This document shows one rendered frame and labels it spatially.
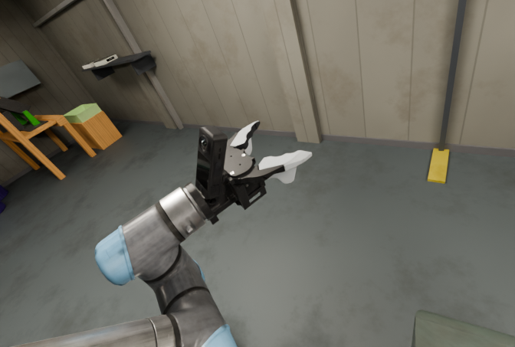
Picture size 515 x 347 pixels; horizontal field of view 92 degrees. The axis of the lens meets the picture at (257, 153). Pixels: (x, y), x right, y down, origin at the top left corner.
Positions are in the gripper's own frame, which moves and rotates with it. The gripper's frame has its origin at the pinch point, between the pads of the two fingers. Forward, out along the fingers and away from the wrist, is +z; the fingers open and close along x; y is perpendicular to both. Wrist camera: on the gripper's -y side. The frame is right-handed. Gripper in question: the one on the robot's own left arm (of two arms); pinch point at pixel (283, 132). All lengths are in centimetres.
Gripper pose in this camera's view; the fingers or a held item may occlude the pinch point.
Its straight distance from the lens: 46.8
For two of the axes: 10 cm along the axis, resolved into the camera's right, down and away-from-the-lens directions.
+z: 7.8, -5.4, 3.2
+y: 2.3, 7.1, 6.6
